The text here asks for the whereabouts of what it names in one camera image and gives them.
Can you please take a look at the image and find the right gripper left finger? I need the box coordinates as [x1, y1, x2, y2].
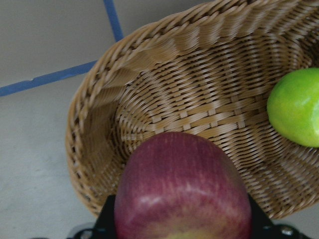
[94, 195, 117, 239]

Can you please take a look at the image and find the green apple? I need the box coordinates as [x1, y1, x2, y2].
[267, 68, 319, 148]

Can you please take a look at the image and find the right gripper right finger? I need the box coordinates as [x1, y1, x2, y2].
[248, 194, 281, 239]

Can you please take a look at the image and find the brown wicker basket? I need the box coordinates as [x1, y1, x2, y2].
[65, 0, 319, 219]

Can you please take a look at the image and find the red apple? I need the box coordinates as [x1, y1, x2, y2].
[115, 132, 252, 239]

